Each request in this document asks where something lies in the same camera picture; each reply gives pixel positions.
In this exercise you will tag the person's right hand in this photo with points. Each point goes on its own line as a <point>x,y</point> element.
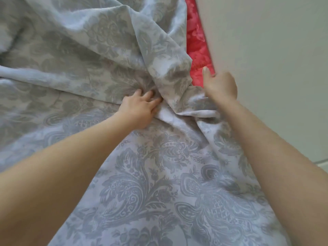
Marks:
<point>220,87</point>

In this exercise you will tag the blue-grey cloth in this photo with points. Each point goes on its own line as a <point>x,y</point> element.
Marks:
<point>153,192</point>

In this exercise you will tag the person's left forearm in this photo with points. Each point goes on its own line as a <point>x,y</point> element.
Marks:
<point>56,176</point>

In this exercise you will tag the person's right forearm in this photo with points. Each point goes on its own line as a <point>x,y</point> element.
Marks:
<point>282,176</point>

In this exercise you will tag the red floral mattress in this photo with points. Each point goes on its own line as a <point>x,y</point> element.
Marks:
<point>197,43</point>

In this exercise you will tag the person's left hand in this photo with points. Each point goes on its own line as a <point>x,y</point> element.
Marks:
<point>137,109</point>

